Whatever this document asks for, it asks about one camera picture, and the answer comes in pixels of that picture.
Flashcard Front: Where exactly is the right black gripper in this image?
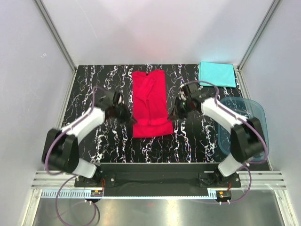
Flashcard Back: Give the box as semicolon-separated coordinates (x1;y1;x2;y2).
167;97;192;121

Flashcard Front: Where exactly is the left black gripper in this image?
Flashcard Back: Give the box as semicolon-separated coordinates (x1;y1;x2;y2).
113;102;138;126

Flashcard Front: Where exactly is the red t shirt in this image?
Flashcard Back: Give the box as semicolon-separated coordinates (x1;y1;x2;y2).
132;69;174;138

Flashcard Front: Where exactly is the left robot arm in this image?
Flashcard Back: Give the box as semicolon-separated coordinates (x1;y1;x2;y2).
41;90;136;186

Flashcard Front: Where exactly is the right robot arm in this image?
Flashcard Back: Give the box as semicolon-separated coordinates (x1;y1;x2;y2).
168;81;268;187

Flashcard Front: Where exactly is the folded cyan t shirt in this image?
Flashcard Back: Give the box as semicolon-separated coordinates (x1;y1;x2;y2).
198;62;236;88

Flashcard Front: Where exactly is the clear blue plastic bin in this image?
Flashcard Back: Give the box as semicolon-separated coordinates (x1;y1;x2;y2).
218;97;269;155

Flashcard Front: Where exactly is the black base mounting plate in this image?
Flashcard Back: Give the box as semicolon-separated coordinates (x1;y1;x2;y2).
74;163;241;198

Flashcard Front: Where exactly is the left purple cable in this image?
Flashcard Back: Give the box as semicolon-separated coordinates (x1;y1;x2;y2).
43;86;102;224

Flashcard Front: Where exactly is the right aluminium frame post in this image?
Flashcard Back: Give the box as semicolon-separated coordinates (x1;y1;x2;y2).
237;0;282;71

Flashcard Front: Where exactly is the aluminium frame post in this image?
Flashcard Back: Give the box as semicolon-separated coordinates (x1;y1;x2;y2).
237;0;282;71
33;0;77;73

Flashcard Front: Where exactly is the left aluminium frame post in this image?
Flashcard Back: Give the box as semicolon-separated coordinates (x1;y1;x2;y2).
33;0;77;73

